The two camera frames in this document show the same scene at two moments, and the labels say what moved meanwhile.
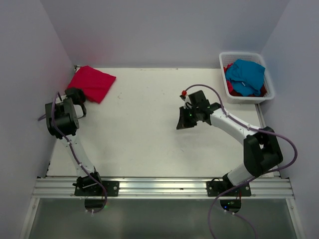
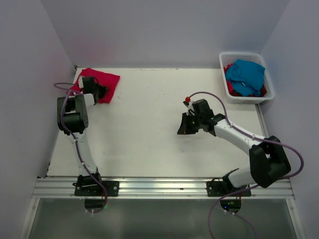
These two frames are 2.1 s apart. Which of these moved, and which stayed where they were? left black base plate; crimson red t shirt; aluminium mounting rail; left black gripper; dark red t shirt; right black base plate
Moved: crimson red t shirt; left black gripper
Stayed: right black base plate; aluminium mounting rail; dark red t shirt; left black base plate
